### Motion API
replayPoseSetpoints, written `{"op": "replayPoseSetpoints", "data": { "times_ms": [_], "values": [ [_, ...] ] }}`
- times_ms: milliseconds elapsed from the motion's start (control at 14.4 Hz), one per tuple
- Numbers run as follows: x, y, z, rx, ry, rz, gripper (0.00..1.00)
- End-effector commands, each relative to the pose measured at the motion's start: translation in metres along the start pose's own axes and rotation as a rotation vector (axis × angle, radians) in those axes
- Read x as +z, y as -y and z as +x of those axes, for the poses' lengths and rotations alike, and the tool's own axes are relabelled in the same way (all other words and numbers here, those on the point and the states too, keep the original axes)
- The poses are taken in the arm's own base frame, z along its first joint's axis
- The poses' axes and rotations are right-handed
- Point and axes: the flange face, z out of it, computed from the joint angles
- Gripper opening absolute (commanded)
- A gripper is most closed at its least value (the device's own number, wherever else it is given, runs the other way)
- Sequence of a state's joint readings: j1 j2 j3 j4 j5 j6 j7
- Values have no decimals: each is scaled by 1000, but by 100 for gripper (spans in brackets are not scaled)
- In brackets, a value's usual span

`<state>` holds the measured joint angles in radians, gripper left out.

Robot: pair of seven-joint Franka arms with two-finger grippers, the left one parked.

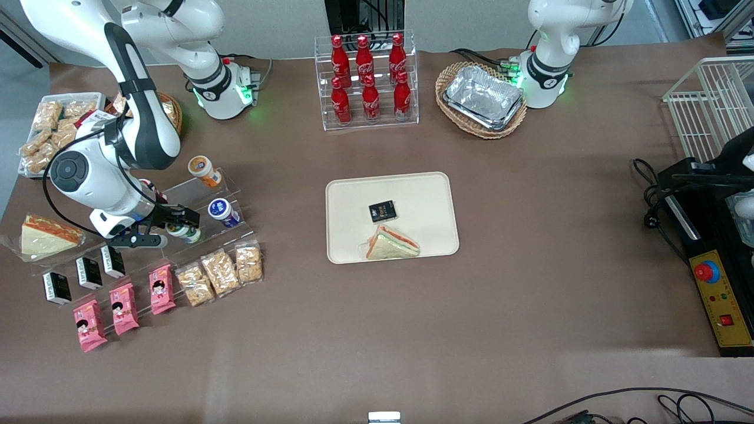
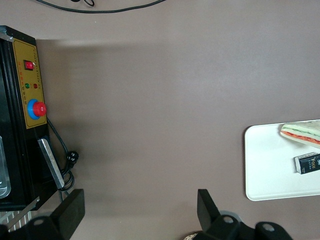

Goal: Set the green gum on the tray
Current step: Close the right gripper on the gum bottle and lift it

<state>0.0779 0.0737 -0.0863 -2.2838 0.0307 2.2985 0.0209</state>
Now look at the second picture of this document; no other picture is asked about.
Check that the wrapped triangle sandwich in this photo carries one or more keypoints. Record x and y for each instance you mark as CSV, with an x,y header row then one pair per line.
x,y
300,132

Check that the light wicker basket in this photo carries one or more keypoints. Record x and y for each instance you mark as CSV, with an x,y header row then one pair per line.
x,y
192,236

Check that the black machine with yellow panel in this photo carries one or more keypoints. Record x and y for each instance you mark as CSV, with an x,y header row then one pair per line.
x,y
30,87

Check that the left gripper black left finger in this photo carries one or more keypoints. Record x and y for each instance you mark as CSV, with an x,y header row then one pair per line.
x,y
72,210

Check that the black gum pack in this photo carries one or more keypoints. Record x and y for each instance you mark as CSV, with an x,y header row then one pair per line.
x,y
308,163

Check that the cream plastic serving tray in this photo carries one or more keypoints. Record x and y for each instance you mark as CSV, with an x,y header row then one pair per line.
x,y
270,162

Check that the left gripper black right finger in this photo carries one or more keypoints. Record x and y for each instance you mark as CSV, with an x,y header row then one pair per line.
x,y
207,215

